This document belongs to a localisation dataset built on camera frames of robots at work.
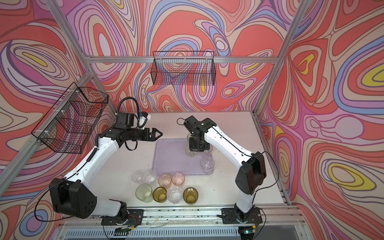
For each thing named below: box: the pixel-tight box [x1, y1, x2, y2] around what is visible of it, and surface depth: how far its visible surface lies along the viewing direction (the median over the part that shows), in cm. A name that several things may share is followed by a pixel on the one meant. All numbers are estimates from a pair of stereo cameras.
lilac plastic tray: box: [152, 138, 213, 176], surface depth 93 cm
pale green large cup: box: [135, 183, 153, 203], surface depth 75 cm
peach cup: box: [158, 174, 172, 189], surface depth 85 cm
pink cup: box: [171, 172, 185, 186], surface depth 85 cm
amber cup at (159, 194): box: [152, 186, 167, 204], surface depth 77 cm
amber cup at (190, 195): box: [183, 187, 199, 206], surface depth 75 cm
